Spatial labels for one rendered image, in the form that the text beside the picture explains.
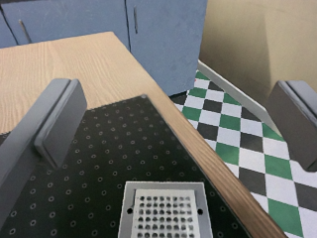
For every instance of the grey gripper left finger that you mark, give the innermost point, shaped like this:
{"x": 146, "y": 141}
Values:
{"x": 42, "y": 137}

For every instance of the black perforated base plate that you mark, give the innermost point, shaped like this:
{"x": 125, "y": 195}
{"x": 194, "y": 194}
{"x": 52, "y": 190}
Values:
{"x": 126, "y": 140}

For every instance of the white well plate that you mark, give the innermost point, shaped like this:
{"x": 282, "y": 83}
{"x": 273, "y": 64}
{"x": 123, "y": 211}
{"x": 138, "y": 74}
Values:
{"x": 165, "y": 213}

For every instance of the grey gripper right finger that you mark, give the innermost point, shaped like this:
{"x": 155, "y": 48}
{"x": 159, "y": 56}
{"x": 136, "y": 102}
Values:
{"x": 292, "y": 107}

